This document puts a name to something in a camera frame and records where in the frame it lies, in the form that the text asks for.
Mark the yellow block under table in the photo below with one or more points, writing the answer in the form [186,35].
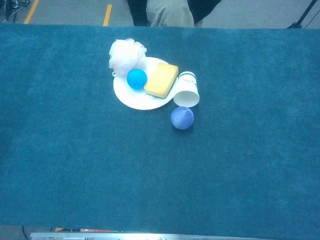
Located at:
[59,229]

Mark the seated person khaki trousers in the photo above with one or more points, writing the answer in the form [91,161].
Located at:
[170,12]

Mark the dark blue textured ball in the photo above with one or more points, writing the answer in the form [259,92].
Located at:
[182,118]

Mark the teal table cloth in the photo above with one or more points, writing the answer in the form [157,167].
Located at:
[75,162]

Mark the aluminium rail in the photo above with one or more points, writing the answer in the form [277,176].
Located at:
[75,235]

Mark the yellow rectangular sponge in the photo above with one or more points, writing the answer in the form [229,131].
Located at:
[160,80]

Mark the light blue smooth ball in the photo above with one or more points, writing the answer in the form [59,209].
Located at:
[136,78]

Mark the white round paper plate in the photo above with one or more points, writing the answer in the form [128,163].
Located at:
[130,97]

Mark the black tripod stand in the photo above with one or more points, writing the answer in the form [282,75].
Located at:
[303,13]

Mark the white paper cup blue band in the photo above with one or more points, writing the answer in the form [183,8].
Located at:
[187,86]

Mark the white pink mesh bath pouf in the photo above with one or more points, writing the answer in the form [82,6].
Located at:
[125,55]

